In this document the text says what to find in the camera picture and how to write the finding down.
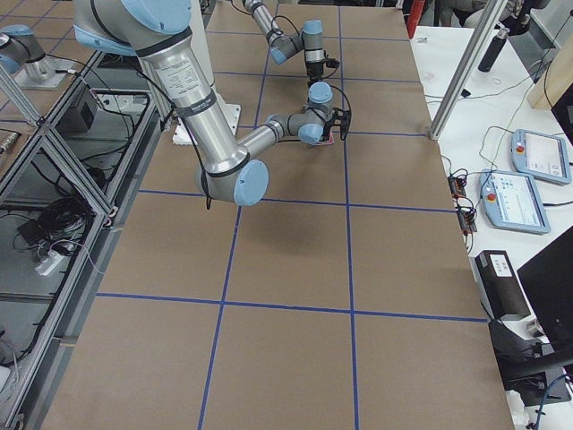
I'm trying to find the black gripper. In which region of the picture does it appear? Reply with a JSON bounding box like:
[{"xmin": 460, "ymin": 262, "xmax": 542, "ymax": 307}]
[{"xmin": 306, "ymin": 61, "xmax": 324, "ymax": 81}]

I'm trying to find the pink and grey towel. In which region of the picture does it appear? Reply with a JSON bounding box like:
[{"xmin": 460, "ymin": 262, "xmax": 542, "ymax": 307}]
[{"xmin": 316, "ymin": 137, "xmax": 334, "ymax": 146}]

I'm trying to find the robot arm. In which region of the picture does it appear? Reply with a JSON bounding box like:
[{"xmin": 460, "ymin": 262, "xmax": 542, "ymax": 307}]
[
  {"xmin": 73, "ymin": 1, "xmax": 334, "ymax": 206},
  {"xmin": 242, "ymin": 0, "xmax": 339, "ymax": 86}
]

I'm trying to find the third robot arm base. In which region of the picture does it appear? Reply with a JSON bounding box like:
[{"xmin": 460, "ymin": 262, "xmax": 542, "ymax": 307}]
[{"xmin": 1, "ymin": 24, "xmax": 77, "ymax": 90}]

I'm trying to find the black water bottle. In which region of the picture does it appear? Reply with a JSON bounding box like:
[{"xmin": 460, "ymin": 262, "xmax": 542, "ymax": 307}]
[{"xmin": 477, "ymin": 28, "xmax": 510, "ymax": 73}]

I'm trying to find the near teach pendant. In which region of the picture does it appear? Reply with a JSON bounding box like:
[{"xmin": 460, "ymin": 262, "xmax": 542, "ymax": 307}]
[{"xmin": 479, "ymin": 169, "xmax": 551, "ymax": 235}]

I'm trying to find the teach pendant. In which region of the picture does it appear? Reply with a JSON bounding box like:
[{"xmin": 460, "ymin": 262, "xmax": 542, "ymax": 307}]
[
  {"xmin": 479, "ymin": 169, "xmax": 551, "ymax": 235},
  {"xmin": 510, "ymin": 129, "xmax": 572, "ymax": 185}
]

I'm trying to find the far teach pendant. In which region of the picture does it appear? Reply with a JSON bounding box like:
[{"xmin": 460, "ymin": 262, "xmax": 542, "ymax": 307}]
[{"xmin": 510, "ymin": 129, "xmax": 572, "ymax": 185}]

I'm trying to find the black box with label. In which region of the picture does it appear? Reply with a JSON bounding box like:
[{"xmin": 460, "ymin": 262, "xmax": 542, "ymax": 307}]
[{"xmin": 475, "ymin": 250, "xmax": 531, "ymax": 321}]

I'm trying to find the black monitor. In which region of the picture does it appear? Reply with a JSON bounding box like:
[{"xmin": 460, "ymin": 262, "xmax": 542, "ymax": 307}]
[{"xmin": 517, "ymin": 228, "xmax": 572, "ymax": 346}]

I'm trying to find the white power strip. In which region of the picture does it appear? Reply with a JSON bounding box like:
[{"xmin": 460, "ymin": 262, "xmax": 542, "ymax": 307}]
[{"xmin": 35, "ymin": 250, "xmax": 64, "ymax": 276}]

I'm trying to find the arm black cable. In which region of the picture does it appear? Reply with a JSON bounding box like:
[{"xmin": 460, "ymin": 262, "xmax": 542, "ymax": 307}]
[{"xmin": 133, "ymin": 66, "xmax": 216, "ymax": 211}]

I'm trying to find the aluminium frame post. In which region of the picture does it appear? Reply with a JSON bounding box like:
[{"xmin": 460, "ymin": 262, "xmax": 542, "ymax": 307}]
[{"xmin": 428, "ymin": 0, "xmax": 507, "ymax": 141}]

